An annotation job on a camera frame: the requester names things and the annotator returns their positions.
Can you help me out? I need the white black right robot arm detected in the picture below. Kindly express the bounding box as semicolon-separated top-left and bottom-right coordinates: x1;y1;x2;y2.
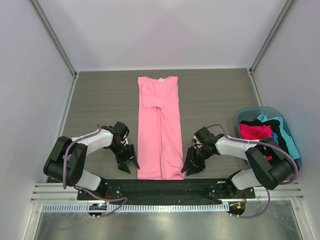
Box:
181;127;299;198

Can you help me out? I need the teal plastic laundry basket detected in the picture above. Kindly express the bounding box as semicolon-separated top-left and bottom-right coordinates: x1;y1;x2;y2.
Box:
235;107;302;169

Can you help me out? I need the magenta t shirt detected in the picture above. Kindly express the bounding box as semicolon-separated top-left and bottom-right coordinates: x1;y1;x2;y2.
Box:
239;123;273;140

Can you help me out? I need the aluminium corner post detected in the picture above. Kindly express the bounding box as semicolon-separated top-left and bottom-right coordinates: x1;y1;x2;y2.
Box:
249;0;296;74
29;0;78;79

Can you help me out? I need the turquoise t shirt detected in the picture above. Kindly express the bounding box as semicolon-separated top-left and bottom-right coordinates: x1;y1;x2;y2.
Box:
257;114;300;160

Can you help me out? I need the slotted white cable duct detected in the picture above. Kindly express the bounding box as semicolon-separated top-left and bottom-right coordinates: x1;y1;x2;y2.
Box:
41;202;230;213

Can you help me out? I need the aluminium front frame rail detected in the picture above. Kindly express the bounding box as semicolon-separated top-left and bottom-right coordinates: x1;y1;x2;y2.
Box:
31;178;303;206

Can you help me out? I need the right aluminium corner post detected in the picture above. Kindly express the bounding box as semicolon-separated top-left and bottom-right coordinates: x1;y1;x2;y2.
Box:
249;0;296;74

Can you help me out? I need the blue t shirt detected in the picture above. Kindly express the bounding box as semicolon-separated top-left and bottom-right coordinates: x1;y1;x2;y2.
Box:
272;132;282;145

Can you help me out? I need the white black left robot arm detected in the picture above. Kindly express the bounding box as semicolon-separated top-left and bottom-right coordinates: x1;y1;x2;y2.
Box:
43;121;140;200

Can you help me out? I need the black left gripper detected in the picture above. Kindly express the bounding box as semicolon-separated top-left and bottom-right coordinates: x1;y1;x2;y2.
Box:
107;142;139;173

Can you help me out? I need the light pink t shirt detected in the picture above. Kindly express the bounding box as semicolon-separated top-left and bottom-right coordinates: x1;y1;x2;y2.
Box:
137;76;185;181

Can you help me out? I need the left aluminium corner post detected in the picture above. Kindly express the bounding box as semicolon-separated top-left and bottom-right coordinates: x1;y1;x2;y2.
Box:
29;0;78;79

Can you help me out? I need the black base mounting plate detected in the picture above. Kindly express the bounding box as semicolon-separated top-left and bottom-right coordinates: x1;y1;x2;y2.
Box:
90;178;256;206

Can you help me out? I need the black t shirt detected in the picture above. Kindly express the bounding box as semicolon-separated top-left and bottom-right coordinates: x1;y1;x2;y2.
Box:
238;115;302;170

